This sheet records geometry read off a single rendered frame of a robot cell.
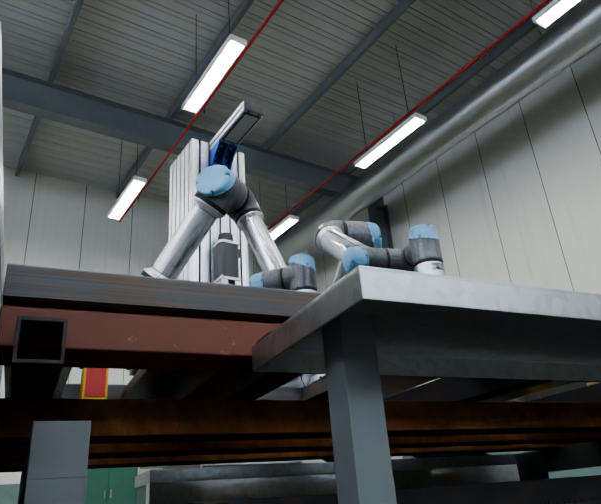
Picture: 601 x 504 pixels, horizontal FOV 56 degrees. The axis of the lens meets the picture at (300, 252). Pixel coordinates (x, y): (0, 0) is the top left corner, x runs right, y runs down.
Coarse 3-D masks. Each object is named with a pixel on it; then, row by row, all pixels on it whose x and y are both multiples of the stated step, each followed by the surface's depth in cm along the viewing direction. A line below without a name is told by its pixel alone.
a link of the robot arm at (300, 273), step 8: (296, 256) 158; (304, 256) 157; (288, 264) 160; (296, 264) 156; (304, 264) 156; (312, 264) 158; (288, 272) 157; (296, 272) 156; (304, 272) 155; (312, 272) 156; (288, 280) 156; (296, 280) 155; (304, 280) 154; (312, 280) 155; (288, 288) 157; (296, 288) 154; (304, 288) 153; (312, 288) 154
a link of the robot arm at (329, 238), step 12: (324, 228) 182; (336, 228) 182; (324, 240) 177; (336, 240) 169; (348, 240) 164; (324, 252) 183; (336, 252) 166; (348, 252) 151; (360, 252) 150; (372, 252) 151; (384, 252) 152; (348, 264) 151; (360, 264) 149; (372, 264) 150; (384, 264) 151
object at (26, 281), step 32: (32, 288) 67; (64, 288) 69; (96, 288) 70; (128, 288) 72; (160, 288) 74; (192, 288) 76; (224, 288) 78; (256, 288) 80; (256, 320) 81; (64, 384) 108; (128, 384) 128; (160, 384) 114; (192, 384) 116; (320, 384) 138; (384, 384) 131; (416, 384) 134; (544, 384) 148; (576, 384) 163
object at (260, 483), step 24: (216, 480) 143; (240, 480) 145; (264, 480) 148; (288, 480) 150; (312, 480) 153; (408, 480) 165; (432, 480) 168; (456, 480) 172; (480, 480) 175; (504, 480) 179
